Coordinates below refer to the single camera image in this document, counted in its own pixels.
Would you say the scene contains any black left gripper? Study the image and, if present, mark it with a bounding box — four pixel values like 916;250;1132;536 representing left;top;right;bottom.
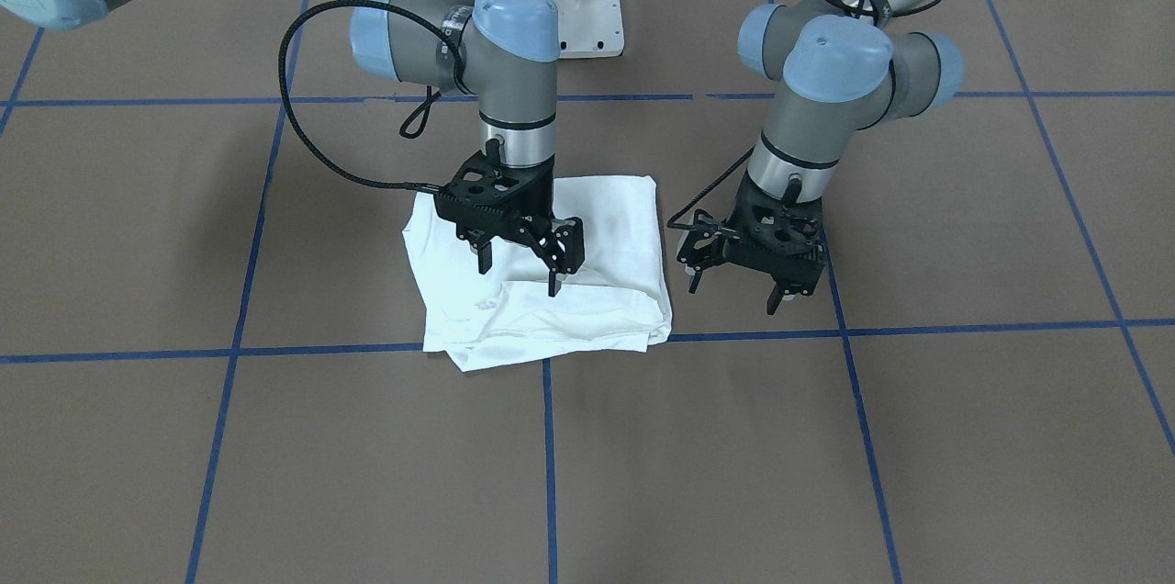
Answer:
676;175;827;316

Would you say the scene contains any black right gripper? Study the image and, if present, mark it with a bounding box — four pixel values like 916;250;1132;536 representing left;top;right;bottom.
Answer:
434;152;585;297

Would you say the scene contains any white long-sleeve printed shirt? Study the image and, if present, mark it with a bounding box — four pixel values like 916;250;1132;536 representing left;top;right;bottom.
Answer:
402;175;674;372

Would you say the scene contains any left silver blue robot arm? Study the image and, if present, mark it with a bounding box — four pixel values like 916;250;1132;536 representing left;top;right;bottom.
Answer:
667;0;965;315

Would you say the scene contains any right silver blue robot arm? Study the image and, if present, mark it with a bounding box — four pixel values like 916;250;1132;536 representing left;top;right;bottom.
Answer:
4;0;585;296

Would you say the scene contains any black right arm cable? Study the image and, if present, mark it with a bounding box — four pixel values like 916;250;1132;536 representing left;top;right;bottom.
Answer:
278;0;469;195

